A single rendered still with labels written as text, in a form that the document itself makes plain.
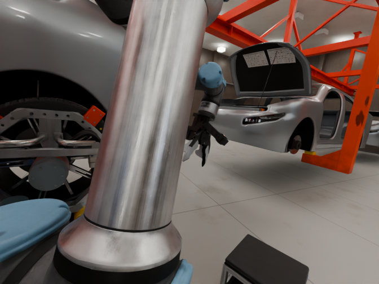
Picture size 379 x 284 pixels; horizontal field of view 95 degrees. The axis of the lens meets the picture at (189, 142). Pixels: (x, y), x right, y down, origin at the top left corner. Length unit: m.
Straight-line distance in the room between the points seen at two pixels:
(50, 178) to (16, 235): 0.73
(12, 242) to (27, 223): 0.02
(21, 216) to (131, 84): 0.20
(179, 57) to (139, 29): 0.04
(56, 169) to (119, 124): 0.80
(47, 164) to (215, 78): 0.76
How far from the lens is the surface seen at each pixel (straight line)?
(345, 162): 3.60
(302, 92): 3.62
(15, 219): 0.28
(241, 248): 1.39
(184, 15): 0.21
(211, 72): 0.59
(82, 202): 1.20
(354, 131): 3.57
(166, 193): 0.17
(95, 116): 1.05
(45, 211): 0.28
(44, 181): 0.97
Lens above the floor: 1.18
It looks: 10 degrees down
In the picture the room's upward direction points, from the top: 6 degrees clockwise
